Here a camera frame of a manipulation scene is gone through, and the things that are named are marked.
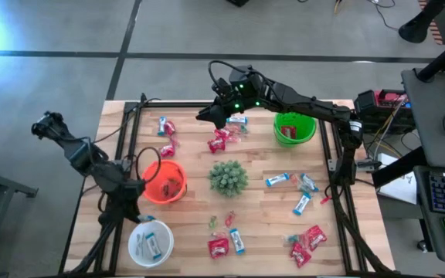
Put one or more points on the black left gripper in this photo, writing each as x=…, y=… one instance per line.
x=128, y=197

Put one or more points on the orange striped mat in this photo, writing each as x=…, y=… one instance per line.
x=435, y=31

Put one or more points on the black and red tool case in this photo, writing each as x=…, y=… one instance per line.
x=365, y=106

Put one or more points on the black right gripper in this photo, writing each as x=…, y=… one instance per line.
x=236, y=104

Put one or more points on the small white box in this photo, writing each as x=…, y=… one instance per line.
x=385, y=159

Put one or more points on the black diagonal bar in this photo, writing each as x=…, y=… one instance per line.
x=400, y=168

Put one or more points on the white plastic bucket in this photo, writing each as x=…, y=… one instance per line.
x=166, y=247

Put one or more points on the black stand base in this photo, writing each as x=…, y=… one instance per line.
x=419, y=27

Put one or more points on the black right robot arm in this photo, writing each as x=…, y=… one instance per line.
x=311, y=106

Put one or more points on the clear wrapped green gummy candy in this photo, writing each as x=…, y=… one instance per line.
x=292, y=238
x=212, y=222
x=244, y=129

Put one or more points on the grey side desk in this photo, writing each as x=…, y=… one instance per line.
x=427, y=231
x=431, y=127

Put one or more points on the grey metal stand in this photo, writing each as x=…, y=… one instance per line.
x=6, y=187

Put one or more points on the black monitor pole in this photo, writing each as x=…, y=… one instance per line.
x=442, y=60

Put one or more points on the green plastic bucket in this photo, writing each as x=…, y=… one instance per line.
x=303, y=127

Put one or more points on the small red candy piece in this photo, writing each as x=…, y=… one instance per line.
x=327, y=199

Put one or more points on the orange pumpkin bucket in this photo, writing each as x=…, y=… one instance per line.
x=176, y=173

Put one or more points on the black floor object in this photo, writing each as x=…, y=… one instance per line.
x=238, y=2

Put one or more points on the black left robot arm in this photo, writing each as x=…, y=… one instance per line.
x=79, y=152

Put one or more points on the clear wrapped red gummy candy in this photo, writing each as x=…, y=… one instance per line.
x=303, y=240
x=235, y=131
x=229, y=219

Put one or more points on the artificial succulent in patterned pot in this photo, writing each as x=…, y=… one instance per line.
x=228, y=178

